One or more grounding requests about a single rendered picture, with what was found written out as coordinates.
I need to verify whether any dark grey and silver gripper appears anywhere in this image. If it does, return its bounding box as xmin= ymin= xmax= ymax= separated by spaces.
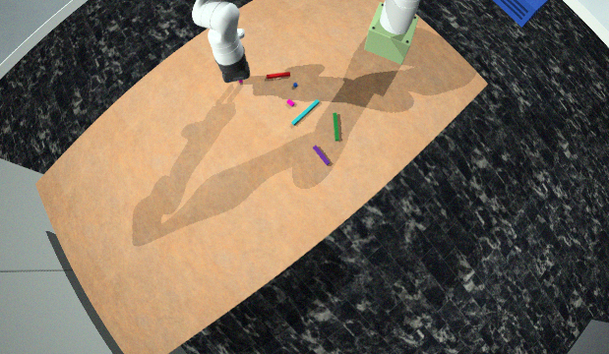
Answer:
xmin=213 ymin=29 xmax=250 ymax=83

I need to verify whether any purple rod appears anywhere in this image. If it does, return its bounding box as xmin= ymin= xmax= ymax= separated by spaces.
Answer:
xmin=313 ymin=146 xmax=330 ymax=165

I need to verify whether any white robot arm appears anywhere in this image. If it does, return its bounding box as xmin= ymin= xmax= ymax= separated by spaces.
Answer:
xmin=192 ymin=0 xmax=420 ymax=54

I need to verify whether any turquoise rod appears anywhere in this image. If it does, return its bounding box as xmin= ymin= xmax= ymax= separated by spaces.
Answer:
xmin=291 ymin=99 xmax=320 ymax=126

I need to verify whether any red rod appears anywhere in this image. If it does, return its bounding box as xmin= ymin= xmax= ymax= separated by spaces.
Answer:
xmin=267 ymin=72 xmax=290 ymax=79

